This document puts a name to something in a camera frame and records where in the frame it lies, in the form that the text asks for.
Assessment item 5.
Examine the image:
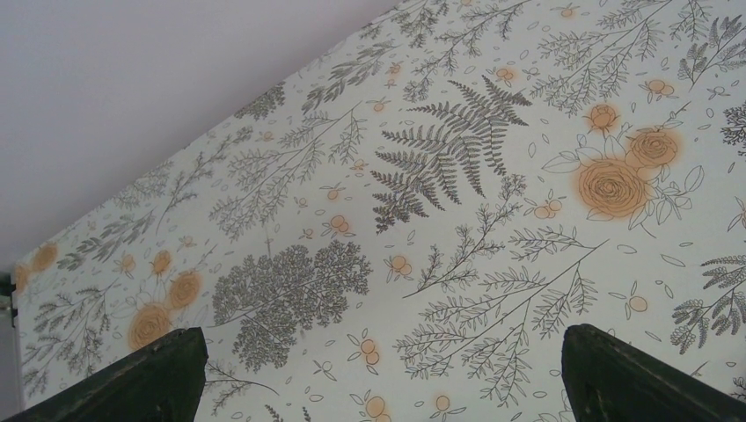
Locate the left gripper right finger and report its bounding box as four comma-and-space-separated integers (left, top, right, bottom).
561, 324, 745, 421

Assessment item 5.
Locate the aluminium corner post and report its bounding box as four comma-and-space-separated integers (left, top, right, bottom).
1, 272, 22, 418

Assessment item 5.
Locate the floral tablecloth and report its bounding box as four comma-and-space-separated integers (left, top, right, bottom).
14, 1, 745, 421

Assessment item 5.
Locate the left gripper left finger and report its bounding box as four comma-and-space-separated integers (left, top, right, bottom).
8, 327, 208, 421

